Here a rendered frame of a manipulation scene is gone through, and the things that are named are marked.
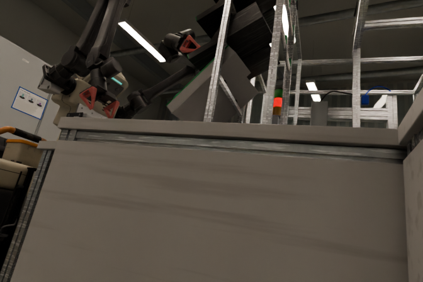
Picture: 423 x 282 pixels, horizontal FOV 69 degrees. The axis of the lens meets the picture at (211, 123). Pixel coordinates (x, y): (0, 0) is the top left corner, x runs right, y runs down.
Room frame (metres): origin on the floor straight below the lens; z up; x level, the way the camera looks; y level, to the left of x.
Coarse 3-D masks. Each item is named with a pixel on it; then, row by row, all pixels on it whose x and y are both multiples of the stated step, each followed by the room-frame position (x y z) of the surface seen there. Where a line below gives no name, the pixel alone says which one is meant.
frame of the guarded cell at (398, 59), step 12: (312, 60) 2.01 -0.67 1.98; (324, 60) 1.98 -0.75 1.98; (336, 60) 1.95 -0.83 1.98; (348, 60) 1.92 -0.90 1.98; (360, 60) 1.89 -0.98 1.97; (372, 60) 1.86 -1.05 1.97; (384, 60) 1.83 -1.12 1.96; (396, 60) 1.81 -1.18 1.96; (408, 60) 1.78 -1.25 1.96; (420, 60) 1.76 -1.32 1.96; (252, 84) 2.17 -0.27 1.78; (264, 84) 2.52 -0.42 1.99
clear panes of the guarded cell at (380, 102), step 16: (256, 80) 2.27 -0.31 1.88; (256, 96) 2.34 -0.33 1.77; (304, 96) 2.52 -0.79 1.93; (320, 96) 2.46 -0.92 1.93; (336, 96) 2.42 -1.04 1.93; (384, 96) 2.28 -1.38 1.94; (400, 96) 2.24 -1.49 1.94; (416, 96) 2.17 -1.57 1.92; (256, 112) 2.40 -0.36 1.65; (400, 112) 2.24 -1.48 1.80
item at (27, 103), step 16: (0, 48) 2.95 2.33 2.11; (16, 48) 3.07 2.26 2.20; (0, 64) 3.00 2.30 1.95; (16, 64) 3.13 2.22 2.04; (32, 64) 3.26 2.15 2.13; (48, 64) 3.43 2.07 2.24; (0, 80) 3.05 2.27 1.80; (16, 80) 3.18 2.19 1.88; (32, 80) 3.32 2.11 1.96; (0, 96) 3.11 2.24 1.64; (16, 96) 3.23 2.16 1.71; (32, 96) 3.37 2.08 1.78; (0, 112) 3.16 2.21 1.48; (16, 112) 3.29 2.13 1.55; (32, 112) 3.43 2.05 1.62; (32, 128) 3.49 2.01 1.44
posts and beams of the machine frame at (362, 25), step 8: (360, 0) 1.43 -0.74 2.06; (368, 0) 1.41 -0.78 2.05; (360, 8) 1.48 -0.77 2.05; (360, 16) 1.55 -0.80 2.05; (360, 24) 1.62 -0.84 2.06; (368, 24) 1.62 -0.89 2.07; (376, 24) 1.61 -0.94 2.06; (384, 24) 1.59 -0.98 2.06; (392, 24) 1.57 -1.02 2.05; (400, 24) 1.56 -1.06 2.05; (408, 24) 1.54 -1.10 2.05; (416, 24) 1.53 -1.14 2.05; (360, 32) 1.69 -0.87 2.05; (360, 40) 1.77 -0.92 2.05; (352, 48) 1.92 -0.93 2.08; (352, 56) 1.91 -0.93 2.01; (352, 64) 1.91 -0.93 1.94; (352, 72) 1.90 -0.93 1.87; (352, 80) 1.90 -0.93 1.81; (352, 88) 1.89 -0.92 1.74; (352, 96) 1.88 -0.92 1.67; (352, 104) 1.88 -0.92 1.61; (352, 112) 1.87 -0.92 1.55; (352, 120) 1.87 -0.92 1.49
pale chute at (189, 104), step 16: (208, 64) 0.88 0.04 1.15; (224, 64) 0.86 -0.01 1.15; (240, 64) 0.89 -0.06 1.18; (192, 80) 0.91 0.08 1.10; (208, 80) 0.88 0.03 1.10; (240, 80) 0.95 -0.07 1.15; (176, 96) 0.93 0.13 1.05; (192, 96) 0.91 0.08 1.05; (224, 96) 0.98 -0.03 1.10; (176, 112) 0.94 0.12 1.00; (192, 112) 0.98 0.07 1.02
